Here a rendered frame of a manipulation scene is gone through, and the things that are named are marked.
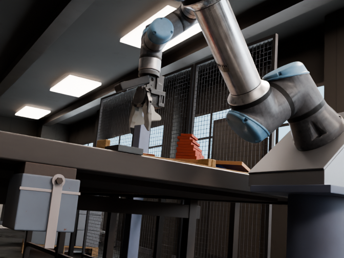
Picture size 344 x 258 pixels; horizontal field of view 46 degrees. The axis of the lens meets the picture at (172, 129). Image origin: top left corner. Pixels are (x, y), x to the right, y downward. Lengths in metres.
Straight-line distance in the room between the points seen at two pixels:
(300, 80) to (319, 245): 0.43
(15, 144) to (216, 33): 0.52
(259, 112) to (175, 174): 0.29
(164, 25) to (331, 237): 0.76
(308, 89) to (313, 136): 0.13
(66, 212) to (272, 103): 0.57
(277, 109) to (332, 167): 0.20
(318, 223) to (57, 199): 0.65
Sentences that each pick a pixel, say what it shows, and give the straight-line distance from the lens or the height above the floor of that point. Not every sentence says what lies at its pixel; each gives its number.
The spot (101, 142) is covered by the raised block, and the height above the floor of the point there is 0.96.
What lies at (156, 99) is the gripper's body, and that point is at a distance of 1.35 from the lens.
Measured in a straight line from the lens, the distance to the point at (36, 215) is 0.94.
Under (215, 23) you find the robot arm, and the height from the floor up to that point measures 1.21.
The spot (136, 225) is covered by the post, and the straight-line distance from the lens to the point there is 3.39.
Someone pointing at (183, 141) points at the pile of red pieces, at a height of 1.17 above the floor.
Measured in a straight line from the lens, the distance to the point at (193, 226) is 2.55.
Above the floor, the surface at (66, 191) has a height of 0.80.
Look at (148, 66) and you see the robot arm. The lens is 1.35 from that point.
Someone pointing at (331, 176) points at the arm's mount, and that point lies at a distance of 1.07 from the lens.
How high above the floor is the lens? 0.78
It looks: 11 degrees up
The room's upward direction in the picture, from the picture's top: 5 degrees clockwise
